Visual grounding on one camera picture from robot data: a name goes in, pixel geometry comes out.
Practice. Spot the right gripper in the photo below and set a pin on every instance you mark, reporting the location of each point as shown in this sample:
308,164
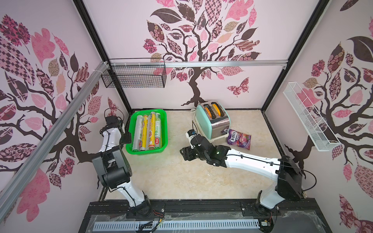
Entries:
189,152

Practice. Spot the aluminium rail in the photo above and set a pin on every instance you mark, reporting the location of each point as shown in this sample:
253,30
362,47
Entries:
195,64
20,180

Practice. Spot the black wire wall basket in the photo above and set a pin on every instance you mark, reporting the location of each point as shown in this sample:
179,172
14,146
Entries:
136,73

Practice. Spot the mint green toaster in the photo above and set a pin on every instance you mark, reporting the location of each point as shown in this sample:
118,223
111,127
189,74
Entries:
213,120

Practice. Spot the green-label wrap roll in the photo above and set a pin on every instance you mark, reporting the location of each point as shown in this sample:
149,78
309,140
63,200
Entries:
157,132

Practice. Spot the green plastic basket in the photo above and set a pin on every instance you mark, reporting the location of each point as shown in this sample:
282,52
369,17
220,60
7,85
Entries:
164,131

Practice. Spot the aluminium rail left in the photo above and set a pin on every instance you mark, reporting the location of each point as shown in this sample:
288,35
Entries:
20,180

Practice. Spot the white wire wall shelf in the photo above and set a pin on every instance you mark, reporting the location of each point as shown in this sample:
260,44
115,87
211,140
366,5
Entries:
303,102

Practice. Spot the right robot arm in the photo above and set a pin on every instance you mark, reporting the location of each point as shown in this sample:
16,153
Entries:
285,174

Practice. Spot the purple Fox's candy bag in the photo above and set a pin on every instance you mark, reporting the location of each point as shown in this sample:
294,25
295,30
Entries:
239,139

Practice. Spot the white slotted cable duct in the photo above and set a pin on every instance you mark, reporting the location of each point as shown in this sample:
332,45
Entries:
175,225

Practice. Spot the aluminium rail back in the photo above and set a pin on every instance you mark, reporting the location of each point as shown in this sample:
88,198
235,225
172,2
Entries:
195,64

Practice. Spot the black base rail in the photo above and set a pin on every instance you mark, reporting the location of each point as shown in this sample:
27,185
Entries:
167,207

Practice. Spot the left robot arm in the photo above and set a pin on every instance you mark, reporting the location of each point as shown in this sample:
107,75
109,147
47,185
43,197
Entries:
113,169

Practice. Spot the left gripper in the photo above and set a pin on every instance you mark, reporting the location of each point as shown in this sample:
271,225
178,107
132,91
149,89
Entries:
127,139

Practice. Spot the yellow red wrap roll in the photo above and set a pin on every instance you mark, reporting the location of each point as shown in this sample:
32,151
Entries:
151,137

